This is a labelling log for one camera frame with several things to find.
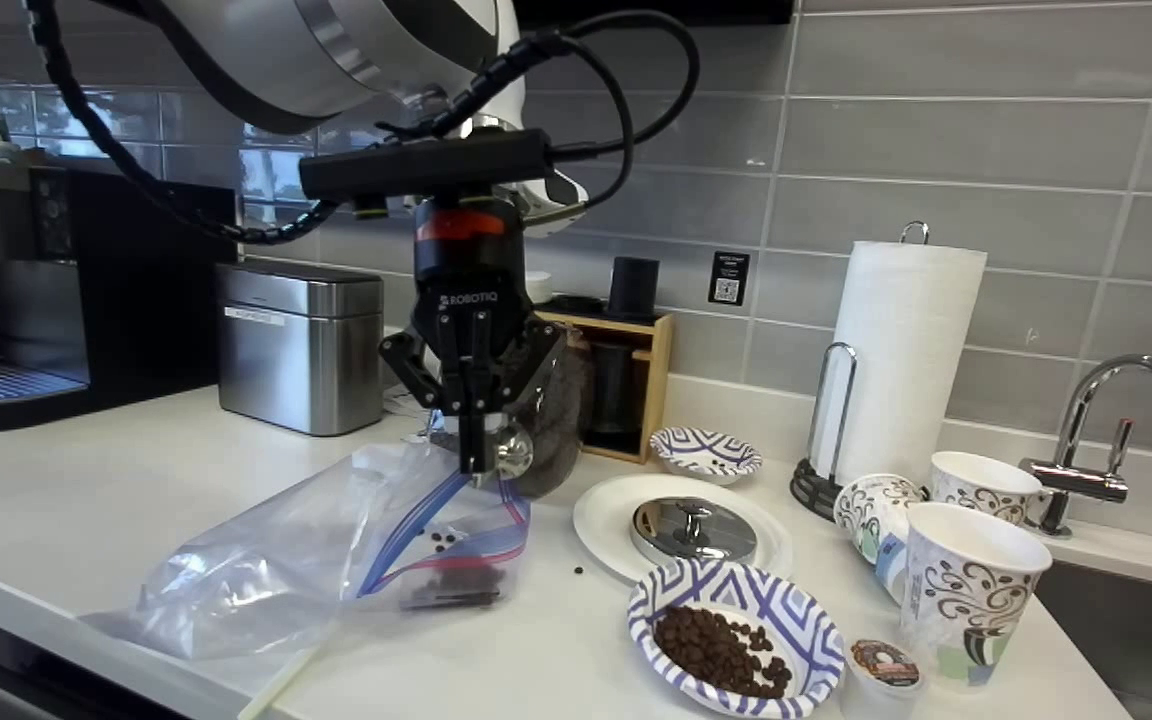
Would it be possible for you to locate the black corrugated cable conduit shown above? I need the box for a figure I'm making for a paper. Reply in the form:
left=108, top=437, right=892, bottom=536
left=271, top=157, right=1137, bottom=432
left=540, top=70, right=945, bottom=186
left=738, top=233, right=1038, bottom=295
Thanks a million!
left=20, top=0, right=339, bottom=247

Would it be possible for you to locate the round metal jar lid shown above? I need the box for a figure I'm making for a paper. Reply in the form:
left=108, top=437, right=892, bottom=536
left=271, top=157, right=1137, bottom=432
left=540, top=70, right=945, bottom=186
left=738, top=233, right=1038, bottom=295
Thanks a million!
left=626, top=491, right=759, bottom=568

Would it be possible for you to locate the small coffee bean clump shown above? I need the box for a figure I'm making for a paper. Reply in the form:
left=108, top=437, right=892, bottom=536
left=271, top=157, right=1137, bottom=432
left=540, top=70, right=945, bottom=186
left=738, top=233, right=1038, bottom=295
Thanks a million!
left=399, top=568, right=502, bottom=611

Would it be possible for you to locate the small metal scoop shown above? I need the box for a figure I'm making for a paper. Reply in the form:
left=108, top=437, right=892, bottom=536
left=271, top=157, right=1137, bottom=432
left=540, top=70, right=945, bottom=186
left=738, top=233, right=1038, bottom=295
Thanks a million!
left=452, top=396, right=542, bottom=489

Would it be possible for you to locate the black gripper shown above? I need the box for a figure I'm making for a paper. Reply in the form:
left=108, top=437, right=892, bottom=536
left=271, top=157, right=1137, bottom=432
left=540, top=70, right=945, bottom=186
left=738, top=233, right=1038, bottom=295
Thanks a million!
left=377, top=196, right=571, bottom=450

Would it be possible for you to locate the chrome kitchen faucet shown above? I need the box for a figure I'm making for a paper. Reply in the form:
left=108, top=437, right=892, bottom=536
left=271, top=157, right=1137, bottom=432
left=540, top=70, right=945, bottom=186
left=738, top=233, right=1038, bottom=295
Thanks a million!
left=1016, top=352, right=1152, bottom=542

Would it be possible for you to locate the white paper towel roll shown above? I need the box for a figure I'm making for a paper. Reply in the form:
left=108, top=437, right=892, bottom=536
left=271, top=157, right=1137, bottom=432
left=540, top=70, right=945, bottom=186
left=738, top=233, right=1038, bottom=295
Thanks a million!
left=827, top=237, right=992, bottom=489

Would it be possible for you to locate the tall black box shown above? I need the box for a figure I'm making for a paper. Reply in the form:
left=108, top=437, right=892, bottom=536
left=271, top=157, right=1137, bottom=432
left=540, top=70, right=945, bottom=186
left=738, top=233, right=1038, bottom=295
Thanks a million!
left=605, top=254, right=664, bottom=324

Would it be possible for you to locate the large coffee bean heap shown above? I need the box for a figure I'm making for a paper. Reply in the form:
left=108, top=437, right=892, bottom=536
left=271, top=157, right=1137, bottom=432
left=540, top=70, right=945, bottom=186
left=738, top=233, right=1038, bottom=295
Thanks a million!
left=653, top=606, right=795, bottom=706

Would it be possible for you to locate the stainless steel lidded bin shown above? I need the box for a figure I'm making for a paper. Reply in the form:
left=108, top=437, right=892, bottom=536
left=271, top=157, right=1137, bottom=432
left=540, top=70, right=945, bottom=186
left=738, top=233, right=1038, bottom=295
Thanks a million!
left=213, top=256, right=389, bottom=442

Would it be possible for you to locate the white round plate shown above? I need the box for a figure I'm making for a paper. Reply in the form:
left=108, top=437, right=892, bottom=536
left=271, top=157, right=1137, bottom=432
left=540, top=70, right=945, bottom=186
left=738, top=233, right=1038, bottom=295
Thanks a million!
left=566, top=473, right=795, bottom=590

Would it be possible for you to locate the dark overhead cabinet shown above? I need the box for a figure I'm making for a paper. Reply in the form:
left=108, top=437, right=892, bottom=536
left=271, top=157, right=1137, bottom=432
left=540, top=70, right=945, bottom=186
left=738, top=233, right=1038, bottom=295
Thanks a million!
left=521, top=0, right=790, bottom=28

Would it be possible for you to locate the thin black camera cable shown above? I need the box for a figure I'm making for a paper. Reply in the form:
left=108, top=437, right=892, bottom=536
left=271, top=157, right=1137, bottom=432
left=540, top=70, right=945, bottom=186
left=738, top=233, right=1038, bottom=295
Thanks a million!
left=373, top=9, right=707, bottom=206

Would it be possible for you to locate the crumpled plastic wrapper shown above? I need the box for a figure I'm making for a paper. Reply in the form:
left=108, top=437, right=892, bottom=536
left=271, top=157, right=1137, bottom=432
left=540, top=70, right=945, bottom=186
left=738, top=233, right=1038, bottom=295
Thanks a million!
left=389, top=381, right=465, bottom=451

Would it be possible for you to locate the clear plastic zip bag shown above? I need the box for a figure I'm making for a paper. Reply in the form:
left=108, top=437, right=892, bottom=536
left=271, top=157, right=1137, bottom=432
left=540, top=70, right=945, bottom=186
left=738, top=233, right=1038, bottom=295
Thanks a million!
left=79, top=437, right=537, bottom=667

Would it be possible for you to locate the small coffee pod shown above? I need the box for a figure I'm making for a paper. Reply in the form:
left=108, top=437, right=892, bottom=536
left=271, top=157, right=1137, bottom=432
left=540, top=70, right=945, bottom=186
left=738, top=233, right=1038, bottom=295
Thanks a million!
left=842, top=638, right=929, bottom=697

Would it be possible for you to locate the tall patterned paper cup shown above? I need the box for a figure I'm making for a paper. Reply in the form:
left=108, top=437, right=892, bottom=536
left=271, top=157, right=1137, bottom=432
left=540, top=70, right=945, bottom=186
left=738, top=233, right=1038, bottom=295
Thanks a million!
left=892, top=500, right=1054, bottom=691

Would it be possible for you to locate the large blue patterned paper bowl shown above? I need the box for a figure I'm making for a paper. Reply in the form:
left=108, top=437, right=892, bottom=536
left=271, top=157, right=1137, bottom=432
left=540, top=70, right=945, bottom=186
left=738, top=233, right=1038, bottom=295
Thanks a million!
left=624, top=555, right=852, bottom=720

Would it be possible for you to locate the black coffee machine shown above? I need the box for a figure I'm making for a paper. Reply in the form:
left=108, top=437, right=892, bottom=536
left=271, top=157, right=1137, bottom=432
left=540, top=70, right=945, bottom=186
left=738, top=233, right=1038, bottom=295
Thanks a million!
left=0, top=157, right=238, bottom=432

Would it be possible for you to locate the glass jar of coffee beans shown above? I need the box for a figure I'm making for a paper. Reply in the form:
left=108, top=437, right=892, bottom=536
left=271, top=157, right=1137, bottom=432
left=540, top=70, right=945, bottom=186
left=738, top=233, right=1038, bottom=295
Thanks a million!
left=428, top=333, right=592, bottom=500

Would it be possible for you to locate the short patterned paper cup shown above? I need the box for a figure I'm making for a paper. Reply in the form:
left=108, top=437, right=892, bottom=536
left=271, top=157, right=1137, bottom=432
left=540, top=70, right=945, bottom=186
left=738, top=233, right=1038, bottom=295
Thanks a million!
left=922, top=450, right=1052, bottom=533

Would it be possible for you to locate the stainless steel sink basin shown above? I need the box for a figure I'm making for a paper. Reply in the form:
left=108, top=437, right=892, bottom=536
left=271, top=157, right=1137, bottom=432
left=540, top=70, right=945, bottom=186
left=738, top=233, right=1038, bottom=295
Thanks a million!
left=1031, top=555, right=1152, bottom=720

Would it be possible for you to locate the tipped patterned paper cup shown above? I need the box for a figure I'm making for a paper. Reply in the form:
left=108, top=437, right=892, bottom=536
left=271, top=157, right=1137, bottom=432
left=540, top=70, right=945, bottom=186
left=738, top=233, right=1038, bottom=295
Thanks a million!
left=827, top=468, right=931, bottom=578

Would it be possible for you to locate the metal paper towel holder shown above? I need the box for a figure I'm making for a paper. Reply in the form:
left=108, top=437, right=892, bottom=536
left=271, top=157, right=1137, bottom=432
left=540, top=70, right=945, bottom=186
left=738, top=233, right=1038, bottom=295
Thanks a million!
left=787, top=216, right=940, bottom=523

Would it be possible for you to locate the dark base cabinet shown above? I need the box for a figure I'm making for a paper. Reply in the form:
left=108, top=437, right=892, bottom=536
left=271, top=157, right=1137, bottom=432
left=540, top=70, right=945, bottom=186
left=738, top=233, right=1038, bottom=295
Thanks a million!
left=0, top=555, right=251, bottom=720

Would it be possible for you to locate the wooden countertop organizer rack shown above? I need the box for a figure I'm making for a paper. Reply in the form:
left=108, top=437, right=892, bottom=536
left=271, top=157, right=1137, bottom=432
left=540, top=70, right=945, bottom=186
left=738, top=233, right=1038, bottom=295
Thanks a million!
left=533, top=305, right=675, bottom=468

